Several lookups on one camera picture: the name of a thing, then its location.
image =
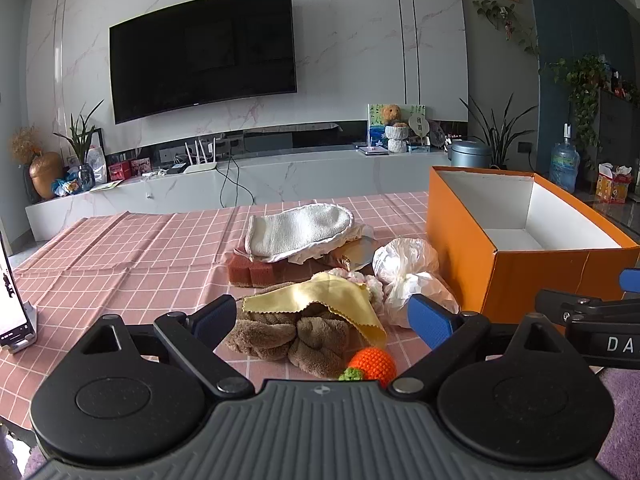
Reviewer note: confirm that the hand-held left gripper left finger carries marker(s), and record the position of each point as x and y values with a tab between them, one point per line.
216	318

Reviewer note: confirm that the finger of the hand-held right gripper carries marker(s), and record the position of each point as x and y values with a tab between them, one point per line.
631	280
575	305

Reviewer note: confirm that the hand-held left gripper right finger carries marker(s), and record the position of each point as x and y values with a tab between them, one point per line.
430	322

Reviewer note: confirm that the white cloth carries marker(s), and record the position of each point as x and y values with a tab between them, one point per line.
405	257
357	232
420	295

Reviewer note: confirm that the orange cardboard box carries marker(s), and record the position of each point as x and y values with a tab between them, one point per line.
540	275

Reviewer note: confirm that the pink fluffy scrunchie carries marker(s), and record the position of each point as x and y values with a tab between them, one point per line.
374	291

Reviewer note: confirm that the orange crochet carrot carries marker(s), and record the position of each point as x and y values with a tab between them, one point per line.
375	362

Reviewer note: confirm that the brown plush towel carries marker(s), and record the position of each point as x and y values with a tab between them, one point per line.
295	335

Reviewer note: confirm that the yellow microfibre cloth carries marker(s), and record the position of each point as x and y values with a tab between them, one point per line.
320	300

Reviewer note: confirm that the white terry mitt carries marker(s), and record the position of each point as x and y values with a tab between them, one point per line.
300	230

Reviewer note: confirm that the brown sponge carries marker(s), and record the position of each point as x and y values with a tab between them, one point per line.
255	271

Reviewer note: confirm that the purple rug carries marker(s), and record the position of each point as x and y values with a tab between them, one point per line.
622	410

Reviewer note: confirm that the red white gift bag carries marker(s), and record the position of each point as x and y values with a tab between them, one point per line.
614	186

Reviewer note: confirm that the gold foil packet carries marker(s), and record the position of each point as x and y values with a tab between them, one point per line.
357	255

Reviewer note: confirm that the pink checked tablecloth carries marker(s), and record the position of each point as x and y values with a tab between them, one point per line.
125	260

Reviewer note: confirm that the crumpled white cloth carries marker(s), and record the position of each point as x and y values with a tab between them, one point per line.
357	232

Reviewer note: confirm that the blue water bottle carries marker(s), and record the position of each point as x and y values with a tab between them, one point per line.
564	162

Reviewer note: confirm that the white router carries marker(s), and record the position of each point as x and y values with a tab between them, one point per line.
200	165

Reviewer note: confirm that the white marble tv cabinet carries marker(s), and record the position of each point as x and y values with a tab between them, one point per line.
300	175

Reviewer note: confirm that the red gift box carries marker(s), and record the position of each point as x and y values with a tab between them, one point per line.
119	171
141	167

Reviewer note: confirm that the grey metal canister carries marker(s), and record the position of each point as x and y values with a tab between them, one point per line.
470	155

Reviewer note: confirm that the silver laptop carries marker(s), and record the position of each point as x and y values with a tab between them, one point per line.
372	149

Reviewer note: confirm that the long leaf potted plant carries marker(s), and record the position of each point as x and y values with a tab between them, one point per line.
497	135

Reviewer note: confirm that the decorative plate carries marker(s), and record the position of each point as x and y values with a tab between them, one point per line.
437	135

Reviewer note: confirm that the silver phone stand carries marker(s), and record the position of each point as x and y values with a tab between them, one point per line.
27	327

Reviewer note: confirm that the white plastic bag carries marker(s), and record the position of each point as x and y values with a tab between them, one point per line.
98	166

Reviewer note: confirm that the blue green painting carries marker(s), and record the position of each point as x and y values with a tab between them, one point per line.
375	132

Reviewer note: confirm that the round paper fan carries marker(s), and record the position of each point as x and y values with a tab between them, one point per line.
418	125

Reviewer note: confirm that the blue snack packets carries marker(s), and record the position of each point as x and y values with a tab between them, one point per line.
67	185

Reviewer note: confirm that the trailing pothos plant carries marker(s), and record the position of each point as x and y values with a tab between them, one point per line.
582	85

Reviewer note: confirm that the smartphone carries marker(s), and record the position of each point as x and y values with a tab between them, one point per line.
11	305

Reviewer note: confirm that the brown teddy bear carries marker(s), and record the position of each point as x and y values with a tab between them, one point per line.
391	113

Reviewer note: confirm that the green plant in glass vase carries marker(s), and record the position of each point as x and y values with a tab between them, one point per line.
82	150

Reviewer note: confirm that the brown round vase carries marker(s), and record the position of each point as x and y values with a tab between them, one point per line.
45	175

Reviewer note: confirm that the dried flower bunch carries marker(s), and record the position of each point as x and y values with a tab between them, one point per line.
25	145

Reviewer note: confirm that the hanging ivy plant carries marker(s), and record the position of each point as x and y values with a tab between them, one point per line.
505	17

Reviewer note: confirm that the black wall television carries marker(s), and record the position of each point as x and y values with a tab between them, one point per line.
200	55

